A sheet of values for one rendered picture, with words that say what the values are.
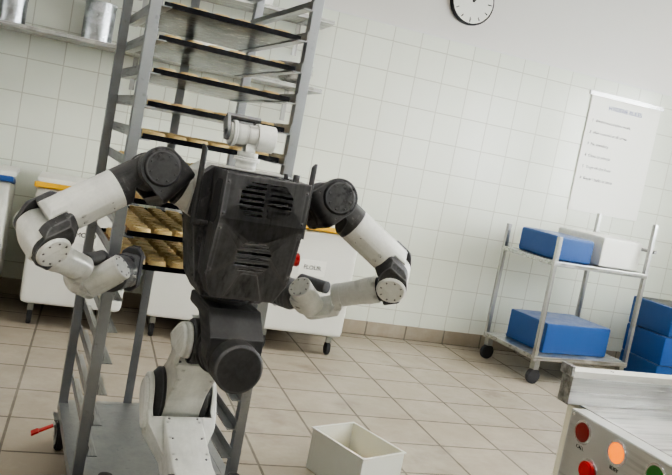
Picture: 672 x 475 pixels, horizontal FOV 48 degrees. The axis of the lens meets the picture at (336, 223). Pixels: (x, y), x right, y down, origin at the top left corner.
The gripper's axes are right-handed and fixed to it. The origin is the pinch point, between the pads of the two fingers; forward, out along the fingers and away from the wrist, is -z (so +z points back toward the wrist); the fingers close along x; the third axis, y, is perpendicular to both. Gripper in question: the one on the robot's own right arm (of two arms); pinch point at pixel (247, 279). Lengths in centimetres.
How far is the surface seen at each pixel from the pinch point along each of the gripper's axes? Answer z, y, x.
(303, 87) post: 3, -6, 58
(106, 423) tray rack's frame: -51, 0, -63
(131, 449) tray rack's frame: -30, 6, -63
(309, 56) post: 3, -6, 67
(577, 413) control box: 111, 38, 5
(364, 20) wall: -156, -242, 131
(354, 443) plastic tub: -5, -85, -70
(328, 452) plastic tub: -2, -63, -67
